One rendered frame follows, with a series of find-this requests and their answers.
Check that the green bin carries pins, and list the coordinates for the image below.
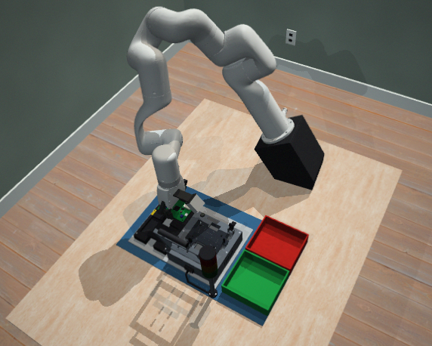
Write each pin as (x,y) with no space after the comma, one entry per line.
(255,281)

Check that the green circuit board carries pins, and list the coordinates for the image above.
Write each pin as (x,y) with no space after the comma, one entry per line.
(180,211)

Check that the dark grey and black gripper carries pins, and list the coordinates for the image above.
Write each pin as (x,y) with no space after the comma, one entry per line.
(166,198)

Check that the red open-top bin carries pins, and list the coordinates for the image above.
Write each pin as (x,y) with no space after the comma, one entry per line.
(278,241)

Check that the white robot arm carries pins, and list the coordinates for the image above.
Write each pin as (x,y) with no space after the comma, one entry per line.
(244,57)

